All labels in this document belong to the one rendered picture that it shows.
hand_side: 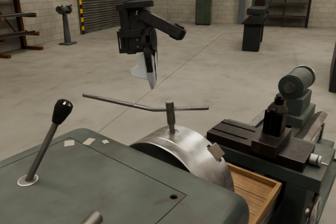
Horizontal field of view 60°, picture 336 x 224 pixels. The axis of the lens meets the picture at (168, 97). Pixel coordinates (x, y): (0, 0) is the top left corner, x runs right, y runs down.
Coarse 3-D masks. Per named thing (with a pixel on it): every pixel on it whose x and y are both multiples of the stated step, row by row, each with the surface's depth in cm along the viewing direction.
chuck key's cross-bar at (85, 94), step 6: (84, 96) 78; (90, 96) 78; (96, 96) 77; (102, 96) 78; (114, 102) 77; (120, 102) 77; (126, 102) 77; (138, 108) 77; (144, 108) 76; (150, 108) 76; (156, 108) 76; (162, 108) 76; (174, 108) 75; (180, 108) 75; (186, 108) 74; (192, 108) 74; (198, 108) 74; (204, 108) 74
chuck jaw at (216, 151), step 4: (216, 144) 80; (208, 148) 75; (212, 148) 76; (216, 148) 79; (220, 148) 80; (212, 152) 75; (216, 152) 76; (220, 152) 79; (216, 156) 75; (220, 156) 78; (216, 160) 74
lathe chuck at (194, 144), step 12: (156, 132) 79; (180, 132) 77; (192, 132) 78; (180, 144) 72; (192, 144) 73; (204, 144) 75; (192, 156) 70; (204, 156) 72; (204, 168) 69; (216, 168) 72; (228, 168) 75; (216, 180) 70; (228, 180) 74
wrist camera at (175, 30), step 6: (144, 12) 67; (150, 12) 70; (144, 18) 67; (150, 18) 67; (156, 18) 67; (162, 18) 70; (150, 24) 68; (156, 24) 67; (162, 24) 67; (168, 24) 67; (174, 24) 68; (162, 30) 68; (168, 30) 67; (174, 30) 67; (180, 30) 67; (174, 36) 68; (180, 36) 68
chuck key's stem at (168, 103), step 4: (168, 100) 76; (168, 104) 74; (172, 104) 75; (168, 108) 75; (172, 108) 75; (168, 112) 75; (172, 112) 75; (168, 116) 75; (172, 116) 75; (168, 120) 76; (172, 120) 76; (168, 124) 76; (172, 124) 76; (172, 128) 77; (172, 132) 77
